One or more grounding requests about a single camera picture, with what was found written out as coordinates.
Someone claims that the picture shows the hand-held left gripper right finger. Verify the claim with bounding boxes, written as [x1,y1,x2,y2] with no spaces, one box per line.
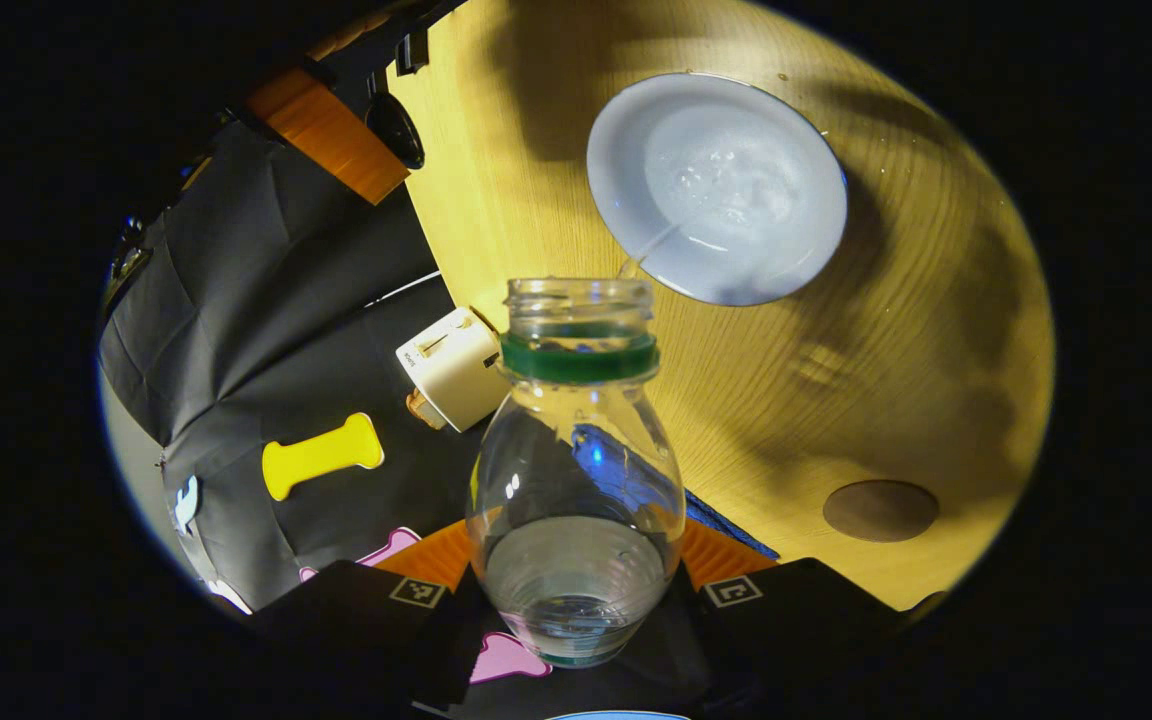
[674,515,902,706]

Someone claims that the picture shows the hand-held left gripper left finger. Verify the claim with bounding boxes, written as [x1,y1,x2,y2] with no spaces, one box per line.
[256,518,479,706]

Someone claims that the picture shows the clear plastic water bottle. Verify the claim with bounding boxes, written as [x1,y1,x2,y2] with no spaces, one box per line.
[466,278,687,669]

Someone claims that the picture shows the white teacup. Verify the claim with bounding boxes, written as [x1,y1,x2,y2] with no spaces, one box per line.
[586,72,849,307]

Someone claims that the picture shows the brown toast slice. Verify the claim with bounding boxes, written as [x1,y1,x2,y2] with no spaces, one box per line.
[406,388,449,432]

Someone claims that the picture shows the white toaster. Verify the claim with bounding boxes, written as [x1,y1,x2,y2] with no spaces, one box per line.
[395,306,509,433]

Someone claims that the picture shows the thin white cable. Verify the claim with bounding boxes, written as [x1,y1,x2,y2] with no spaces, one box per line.
[366,270,443,307]

